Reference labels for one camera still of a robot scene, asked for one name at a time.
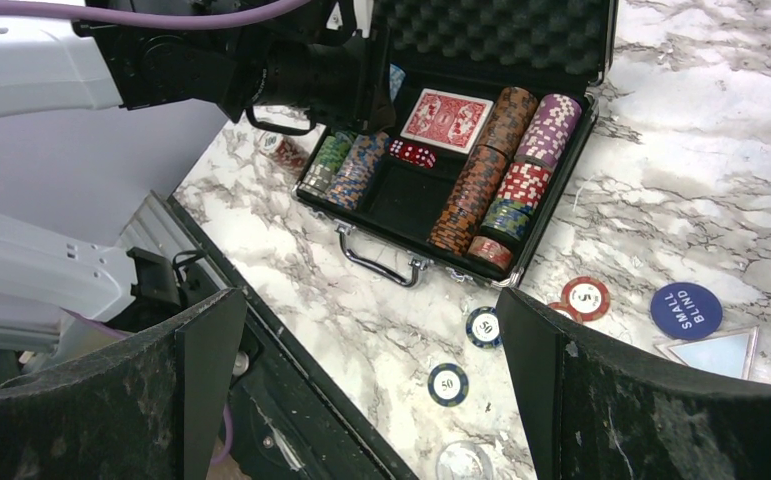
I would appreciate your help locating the red chip stack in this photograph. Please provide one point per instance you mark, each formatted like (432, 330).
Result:
(282, 151)

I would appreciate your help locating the blue fifty chip lower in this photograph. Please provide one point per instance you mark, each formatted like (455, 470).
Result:
(448, 384)

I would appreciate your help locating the blue brown chip row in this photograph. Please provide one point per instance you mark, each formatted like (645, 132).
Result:
(353, 177)

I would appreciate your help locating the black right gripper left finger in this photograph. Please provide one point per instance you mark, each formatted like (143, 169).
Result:
(145, 407)

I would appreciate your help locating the orange chip row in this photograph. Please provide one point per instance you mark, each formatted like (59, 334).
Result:
(482, 173)

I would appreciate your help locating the red playing card deck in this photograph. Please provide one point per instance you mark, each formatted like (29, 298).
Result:
(447, 120)

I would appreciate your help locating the clear triangle card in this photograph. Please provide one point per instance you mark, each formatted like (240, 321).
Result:
(727, 353)

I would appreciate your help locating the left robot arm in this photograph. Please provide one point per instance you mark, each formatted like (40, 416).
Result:
(69, 55)

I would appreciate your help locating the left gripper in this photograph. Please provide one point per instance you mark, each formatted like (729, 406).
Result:
(340, 79)

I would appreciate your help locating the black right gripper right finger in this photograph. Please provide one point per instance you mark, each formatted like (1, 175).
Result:
(594, 407)

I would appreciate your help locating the blue fifty chip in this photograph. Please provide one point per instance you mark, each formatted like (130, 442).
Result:
(482, 328)
(448, 384)

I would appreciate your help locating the blue small blind button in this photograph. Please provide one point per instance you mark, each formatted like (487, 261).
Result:
(686, 311)

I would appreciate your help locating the purple red chip row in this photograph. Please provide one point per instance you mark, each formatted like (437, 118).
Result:
(535, 159)

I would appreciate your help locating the green chip row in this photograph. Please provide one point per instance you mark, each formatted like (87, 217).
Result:
(327, 161)

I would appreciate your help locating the black poker case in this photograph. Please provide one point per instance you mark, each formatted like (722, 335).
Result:
(476, 48)

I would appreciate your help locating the red five chip upper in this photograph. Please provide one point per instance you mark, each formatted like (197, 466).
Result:
(588, 297)

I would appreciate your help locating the red dice in case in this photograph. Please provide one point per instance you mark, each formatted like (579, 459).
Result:
(412, 152)

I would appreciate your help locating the blue fifty chip upper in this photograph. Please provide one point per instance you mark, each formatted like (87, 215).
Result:
(482, 328)

